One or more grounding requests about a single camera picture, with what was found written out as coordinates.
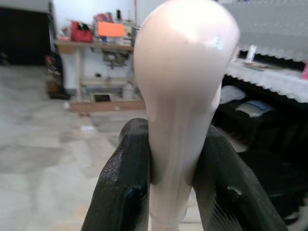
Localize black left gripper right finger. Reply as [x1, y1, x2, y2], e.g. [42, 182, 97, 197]
[191, 125, 289, 231]

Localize white lace tablecloth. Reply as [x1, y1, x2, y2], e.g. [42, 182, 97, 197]
[222, 60, 308, 103]

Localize white framed tablet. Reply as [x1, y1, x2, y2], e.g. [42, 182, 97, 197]
[92, 93, 113, 103]

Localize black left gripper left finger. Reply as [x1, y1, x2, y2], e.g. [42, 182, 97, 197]
[80, 117, 152, 231]

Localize grey printed cloth bag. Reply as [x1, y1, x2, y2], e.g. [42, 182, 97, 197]
[220, 85, 246, 104]

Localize red bag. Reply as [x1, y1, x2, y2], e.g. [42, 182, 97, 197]
[70, 21, 94, 43]

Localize long wooden board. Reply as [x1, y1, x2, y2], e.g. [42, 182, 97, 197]
[68, 100, 146, 113]

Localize beige hand broom purple bristles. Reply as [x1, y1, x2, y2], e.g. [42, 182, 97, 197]
[133, 0, 241, 231]

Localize orange paper sheet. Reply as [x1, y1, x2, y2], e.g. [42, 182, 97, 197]
[97, 21, 126, 37]

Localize flat book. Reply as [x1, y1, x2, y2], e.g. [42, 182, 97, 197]
[242, 61, 274, 70]

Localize white blue folded cloth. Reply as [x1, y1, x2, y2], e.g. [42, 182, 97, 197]
[235, 100, 275, 118]

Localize white work table wooden top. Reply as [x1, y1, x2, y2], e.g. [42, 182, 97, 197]
[54, 38, 142, 102]

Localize grey lace curtain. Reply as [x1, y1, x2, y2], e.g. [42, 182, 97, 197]
[220, 0, 308, 63]

